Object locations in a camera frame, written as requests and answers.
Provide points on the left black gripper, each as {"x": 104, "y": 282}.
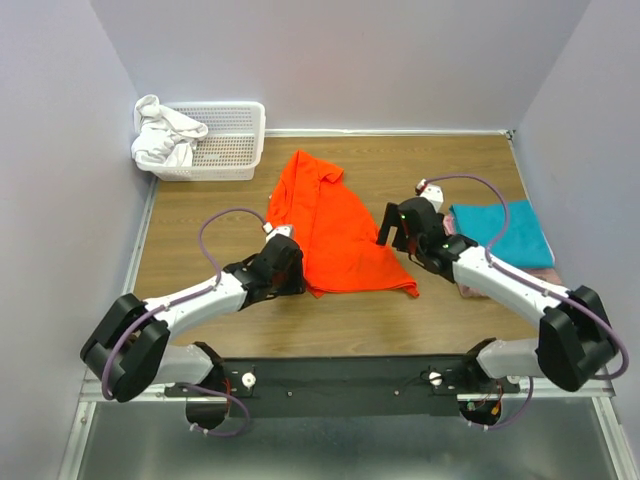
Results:
{"x": 297, "y": 284}

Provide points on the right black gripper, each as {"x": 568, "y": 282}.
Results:
{"x": 391, "y": 217}

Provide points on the orange t shirt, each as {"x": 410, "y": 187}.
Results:
{"x": 335, "y": 231}

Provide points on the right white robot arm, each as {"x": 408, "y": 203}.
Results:
{"x": 574, "y": 338}

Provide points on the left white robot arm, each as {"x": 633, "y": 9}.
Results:
{"x": 130, "y": 348}

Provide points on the white plastic basket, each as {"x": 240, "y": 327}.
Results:
{"x": 233, "y": 147}

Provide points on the teal folded t shirt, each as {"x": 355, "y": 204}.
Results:
{"x": 523, "y": 245}

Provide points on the pink folded t shirt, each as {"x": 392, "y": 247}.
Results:
{"x": 545, "y": 274}

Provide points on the white t shirt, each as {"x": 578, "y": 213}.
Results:
{"x": 165, "y": 138}

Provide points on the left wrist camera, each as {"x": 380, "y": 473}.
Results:
{"x": 271, "y": 231}

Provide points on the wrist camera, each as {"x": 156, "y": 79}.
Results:
{"x": 431, "y": 192}
{"x": 271, "y": 231}

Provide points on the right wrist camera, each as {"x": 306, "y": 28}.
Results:
{"x": 431, "y": 192}

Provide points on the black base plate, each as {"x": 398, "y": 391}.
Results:
{"x": 352, "y": 385}

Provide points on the aluminium frame rail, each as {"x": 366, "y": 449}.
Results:
{"x": 91, "y": 391}

